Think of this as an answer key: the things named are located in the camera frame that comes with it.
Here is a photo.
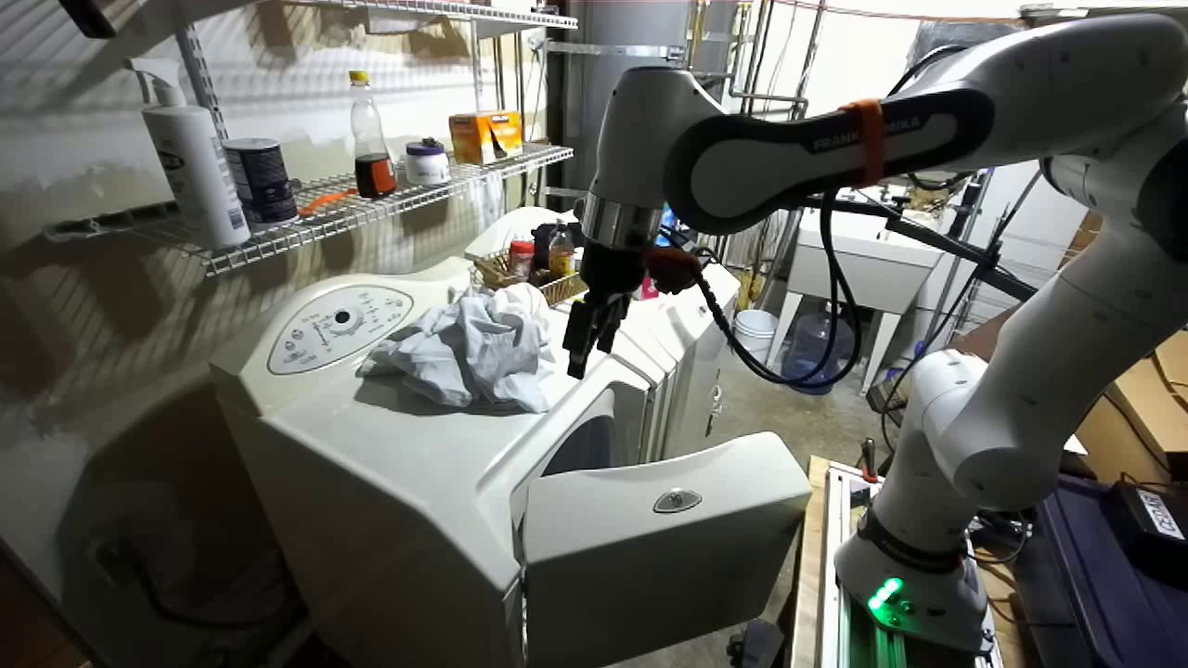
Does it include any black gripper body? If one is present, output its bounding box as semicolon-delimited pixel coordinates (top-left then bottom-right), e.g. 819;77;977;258
563;247;646;356

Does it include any grey cloth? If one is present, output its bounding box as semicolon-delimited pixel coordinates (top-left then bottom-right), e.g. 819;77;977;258
361;328;484;410

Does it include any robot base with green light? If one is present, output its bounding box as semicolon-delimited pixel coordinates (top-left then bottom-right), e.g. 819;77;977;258
834;516;986;656

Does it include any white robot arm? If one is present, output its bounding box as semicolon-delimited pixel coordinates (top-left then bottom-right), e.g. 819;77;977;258
563;13;1188;573

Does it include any white cloth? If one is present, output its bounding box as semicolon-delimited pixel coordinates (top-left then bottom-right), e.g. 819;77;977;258
432;284;558;414

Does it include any white washing machine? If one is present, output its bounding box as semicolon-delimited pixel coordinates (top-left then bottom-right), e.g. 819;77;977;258
213;258;747;668

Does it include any wicker basket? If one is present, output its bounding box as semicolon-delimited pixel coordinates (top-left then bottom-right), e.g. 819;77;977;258
480;236;588;304

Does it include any yellow box on shelf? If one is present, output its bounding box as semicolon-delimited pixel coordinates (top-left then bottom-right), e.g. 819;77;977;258
450;112;522;163

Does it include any white jar blue lid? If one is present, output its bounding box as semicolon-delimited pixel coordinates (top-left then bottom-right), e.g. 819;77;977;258
406;137;450;186

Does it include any grey water heater tank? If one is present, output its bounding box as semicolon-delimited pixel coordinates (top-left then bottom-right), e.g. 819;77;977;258
558;0;692;189

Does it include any clear bottle yellow cap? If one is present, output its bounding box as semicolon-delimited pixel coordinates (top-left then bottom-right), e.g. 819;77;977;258
350;71;397;200

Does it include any white utility sink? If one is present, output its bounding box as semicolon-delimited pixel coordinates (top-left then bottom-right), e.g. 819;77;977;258
788;211;938;314

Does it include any dark blue canister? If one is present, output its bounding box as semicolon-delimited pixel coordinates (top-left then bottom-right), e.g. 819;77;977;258
228;137;298;223

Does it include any white tall bottle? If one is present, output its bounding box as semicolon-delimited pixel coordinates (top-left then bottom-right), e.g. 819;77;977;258
136;71;247;250

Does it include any cardboard box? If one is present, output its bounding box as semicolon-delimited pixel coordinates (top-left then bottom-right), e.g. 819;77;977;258
1076;333;1188;484

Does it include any dark blue storage bin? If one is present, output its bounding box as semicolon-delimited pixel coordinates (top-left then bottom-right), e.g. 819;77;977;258
1013;481;1188;668

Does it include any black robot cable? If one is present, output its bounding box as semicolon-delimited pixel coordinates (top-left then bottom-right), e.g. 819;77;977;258
692;181;869;395

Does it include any white wire shelf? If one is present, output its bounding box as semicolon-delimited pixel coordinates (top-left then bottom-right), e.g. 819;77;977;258
46;0;575;279

